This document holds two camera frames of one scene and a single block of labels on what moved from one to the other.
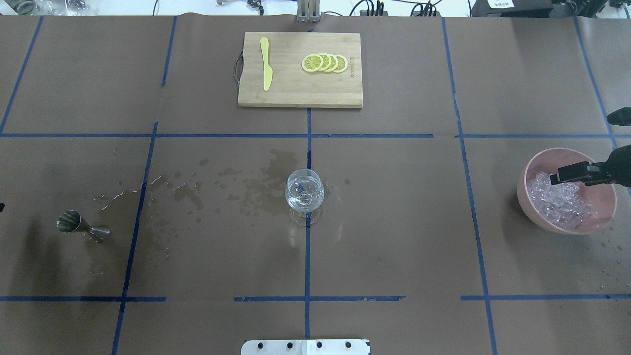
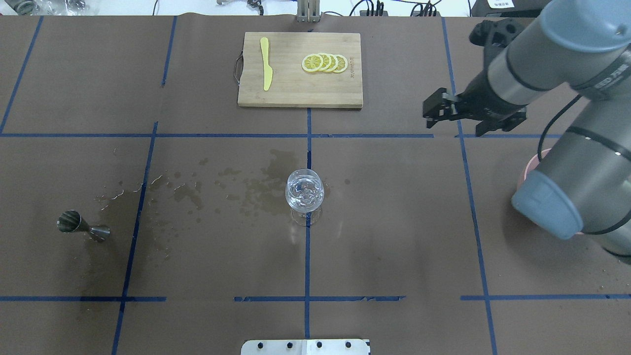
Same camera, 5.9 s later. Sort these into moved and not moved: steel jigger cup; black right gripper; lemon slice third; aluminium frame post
Moved: black right gripper
Not moved: lemon slice third; steel jigger cup; aluminium frame post
